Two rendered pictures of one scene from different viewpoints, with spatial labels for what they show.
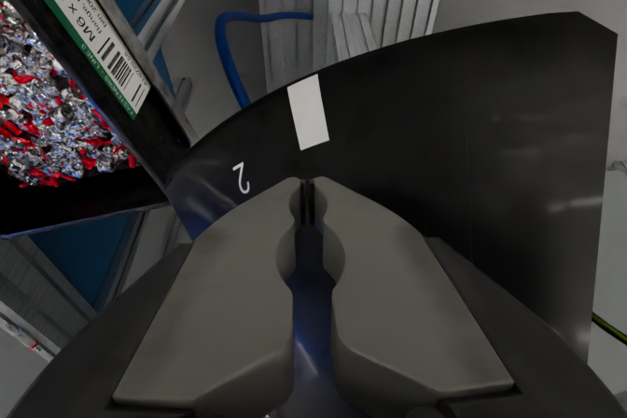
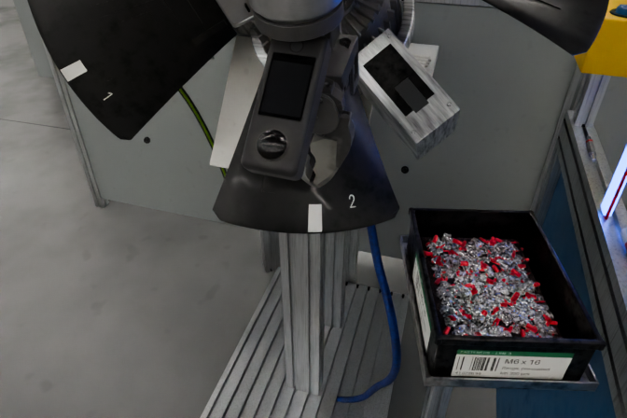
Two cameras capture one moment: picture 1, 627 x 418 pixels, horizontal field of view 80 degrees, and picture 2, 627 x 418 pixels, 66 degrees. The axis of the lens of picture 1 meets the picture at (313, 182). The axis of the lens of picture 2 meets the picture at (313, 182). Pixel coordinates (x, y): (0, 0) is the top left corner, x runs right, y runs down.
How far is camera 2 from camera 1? 0.39 m
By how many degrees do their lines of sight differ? 15
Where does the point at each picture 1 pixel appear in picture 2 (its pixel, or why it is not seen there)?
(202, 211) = (378, 193)
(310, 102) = (313, 221)
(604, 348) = not seen: hidden behind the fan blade
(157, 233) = not seen: hidden behind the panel
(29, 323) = (581, 158)
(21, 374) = not seen: outside the picture
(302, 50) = (355, 370)
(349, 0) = (299, 402)
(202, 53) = (461, 401)
